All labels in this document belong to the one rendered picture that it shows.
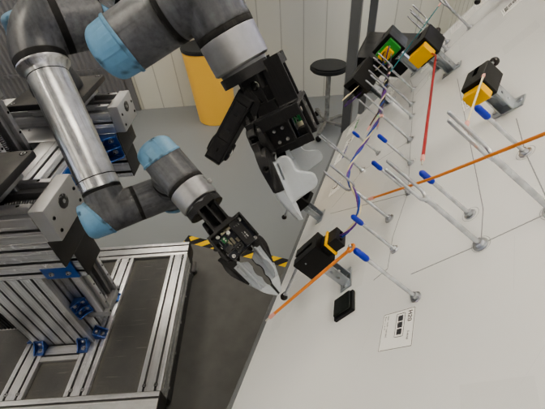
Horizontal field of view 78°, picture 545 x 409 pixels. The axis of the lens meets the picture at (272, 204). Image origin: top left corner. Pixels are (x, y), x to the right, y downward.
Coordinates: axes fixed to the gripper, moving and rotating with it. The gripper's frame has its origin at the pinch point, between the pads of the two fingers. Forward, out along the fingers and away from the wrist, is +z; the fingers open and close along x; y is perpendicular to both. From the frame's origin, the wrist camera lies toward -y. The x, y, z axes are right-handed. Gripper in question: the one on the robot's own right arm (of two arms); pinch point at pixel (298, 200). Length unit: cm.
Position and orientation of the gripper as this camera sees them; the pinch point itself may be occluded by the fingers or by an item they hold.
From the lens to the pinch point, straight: 51.2
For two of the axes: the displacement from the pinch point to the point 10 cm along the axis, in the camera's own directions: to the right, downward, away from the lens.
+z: 4.6, 8.1, 3.6
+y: 8.6, -3.2, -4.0
